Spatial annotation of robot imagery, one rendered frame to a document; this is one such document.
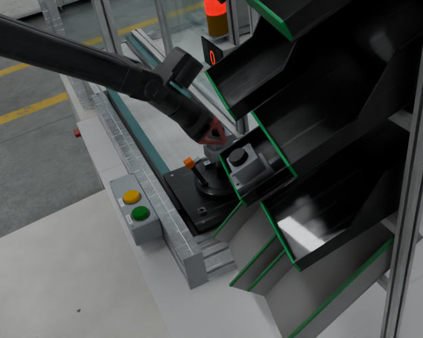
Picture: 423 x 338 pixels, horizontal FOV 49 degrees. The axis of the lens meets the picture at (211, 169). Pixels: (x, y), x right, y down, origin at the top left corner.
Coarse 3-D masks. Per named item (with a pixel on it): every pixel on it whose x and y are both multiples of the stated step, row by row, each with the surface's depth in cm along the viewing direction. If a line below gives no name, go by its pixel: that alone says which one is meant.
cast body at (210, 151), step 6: (210, 132) 105; (216, 132) 102; (228, 132) 104; (210, 138) 104; (216, 138) 102; (228, 138) 103; (204, 144) 106; (210, 144) 105; (228, 144) 104; (204, 150) 107; (210, 150) 104; (216, 150) 104; (222, 150) 104; (210, 156) 104; (216, 156) 104
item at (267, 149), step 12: (252, 132) 80; (240, 144) 81; (252, 144) 81; (264, 144) 79; (228, 156) 82; (228, 168) 80; (288, 168) 70; (276, 180) 71; (252, 192) 71; (264, 192) 72
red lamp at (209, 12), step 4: (204, 0) 107; (208, 0) 106; (212, 0) 105; (216, 0) 105; (204, 4) 108; (208, 4) 106; (212, 4) 106; (216, 4) 106; (220, 4) 106; (224, 4) 107; (208, 8) 107; (212, 8) 107; (216, 8) 106; (220, 8) 107; (224, 8) 108; (208, 12) 108; (212, 12) 107; (216, 12) 107; (220, 12) 107; (224, 12) 108
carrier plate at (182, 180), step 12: (180, 168) 120; (168, 180) 116; (180, 180) 116; (192, 180) 115; (180, 192) 112; (192, 192) 111; (180, 204) 110; (192, 204) 108; (204, 204) 107; (216, 204) 107; (228, 204) 106; (192, 216) 105; (204, 216) 104; (216, 216) 103; (204, 228) 101
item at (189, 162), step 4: (184, 160) 105; (188, 160) 104; (192, 160) 104; (196, 160) 105; (200, 160) 105; (188, 164) 104; (192, 164) 104; (188, 168) 105; (192, 168) 106; (196, 168) 106; (196, 172) 107; (200, 176) 108; (200, 180) 108; (204, 180) 109
